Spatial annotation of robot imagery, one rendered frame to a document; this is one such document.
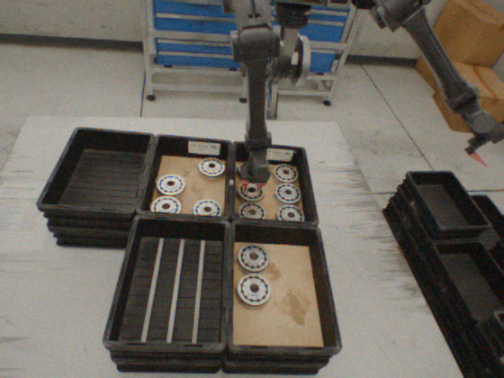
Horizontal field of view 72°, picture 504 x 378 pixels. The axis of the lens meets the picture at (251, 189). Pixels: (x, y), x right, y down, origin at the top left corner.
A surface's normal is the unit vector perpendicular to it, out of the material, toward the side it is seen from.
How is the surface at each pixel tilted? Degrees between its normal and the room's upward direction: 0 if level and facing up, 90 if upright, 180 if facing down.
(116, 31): 90
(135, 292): 0
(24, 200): 0
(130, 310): 0
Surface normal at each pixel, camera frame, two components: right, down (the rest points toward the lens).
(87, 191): 0.14, -0.67
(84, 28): 0.15, 0.74
